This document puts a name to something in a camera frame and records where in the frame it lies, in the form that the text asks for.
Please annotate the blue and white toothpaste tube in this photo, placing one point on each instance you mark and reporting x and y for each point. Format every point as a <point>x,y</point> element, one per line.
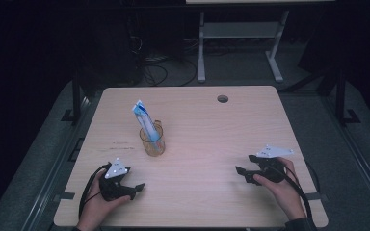
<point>145,120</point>

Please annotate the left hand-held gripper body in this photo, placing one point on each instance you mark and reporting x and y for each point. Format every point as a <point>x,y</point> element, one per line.
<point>112,186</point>

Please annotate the amber transparent cup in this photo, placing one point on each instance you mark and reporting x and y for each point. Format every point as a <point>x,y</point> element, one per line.
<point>153,142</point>

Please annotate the person's right hand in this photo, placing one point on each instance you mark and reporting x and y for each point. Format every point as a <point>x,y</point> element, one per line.
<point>285,195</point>

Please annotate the person's left hand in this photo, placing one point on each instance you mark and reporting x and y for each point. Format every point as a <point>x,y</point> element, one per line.
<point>98,208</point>

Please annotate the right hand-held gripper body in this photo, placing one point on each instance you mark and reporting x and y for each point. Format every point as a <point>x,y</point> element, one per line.
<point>271,168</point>

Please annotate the grey metal stand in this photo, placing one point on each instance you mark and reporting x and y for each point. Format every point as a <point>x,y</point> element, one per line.
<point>237,30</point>

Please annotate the black metal post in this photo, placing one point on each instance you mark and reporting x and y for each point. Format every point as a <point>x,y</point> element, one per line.
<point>342,96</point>
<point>76,96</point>

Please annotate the aluminium frame rail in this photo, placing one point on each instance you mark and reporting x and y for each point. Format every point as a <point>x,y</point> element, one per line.
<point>53,173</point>
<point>361,160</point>

